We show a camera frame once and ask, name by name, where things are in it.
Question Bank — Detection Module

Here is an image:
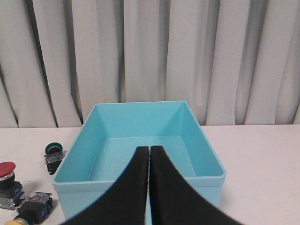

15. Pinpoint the green push button switch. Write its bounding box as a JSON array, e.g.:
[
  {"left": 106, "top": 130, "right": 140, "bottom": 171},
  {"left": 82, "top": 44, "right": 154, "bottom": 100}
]
[{"left": 44, "top": 142, "right": 64, "bottom": 175}]

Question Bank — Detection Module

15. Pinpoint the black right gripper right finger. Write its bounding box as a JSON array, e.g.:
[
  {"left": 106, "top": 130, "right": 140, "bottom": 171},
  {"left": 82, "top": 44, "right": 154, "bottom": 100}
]
[{"left": 150, "top": 146, "right": 239, "bottom": 225}]

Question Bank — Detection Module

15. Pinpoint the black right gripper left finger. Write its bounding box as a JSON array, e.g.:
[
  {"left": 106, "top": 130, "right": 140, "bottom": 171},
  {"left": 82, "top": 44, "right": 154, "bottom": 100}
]
[{"left": 64, "top": 146, "right": 150, "bottom": 225}]

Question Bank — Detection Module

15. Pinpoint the light blue plastic box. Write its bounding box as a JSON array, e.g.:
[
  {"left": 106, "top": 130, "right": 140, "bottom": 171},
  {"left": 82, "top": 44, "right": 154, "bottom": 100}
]
[{"left": 52, "top": 101, "right": 226, "bottom": 219}]

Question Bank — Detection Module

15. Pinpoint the yellow push button switch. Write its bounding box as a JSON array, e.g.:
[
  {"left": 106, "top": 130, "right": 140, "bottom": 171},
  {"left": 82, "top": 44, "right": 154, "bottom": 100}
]
[{"left": 4, "top": 192, "right": 53, "bottom": 225}]

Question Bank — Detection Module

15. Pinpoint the red mushroom push button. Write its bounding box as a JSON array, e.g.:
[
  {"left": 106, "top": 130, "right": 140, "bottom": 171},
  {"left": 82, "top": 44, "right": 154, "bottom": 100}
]
[{"left": 0, "top": 161, "right": 25, "bottom": 210}]

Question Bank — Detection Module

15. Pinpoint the grey pleated curtain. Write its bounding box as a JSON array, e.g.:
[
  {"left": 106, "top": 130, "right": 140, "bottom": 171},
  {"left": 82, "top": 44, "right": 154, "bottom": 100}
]
[{"left": 0, "top": 0, "right": 300, "bottom": 128}]

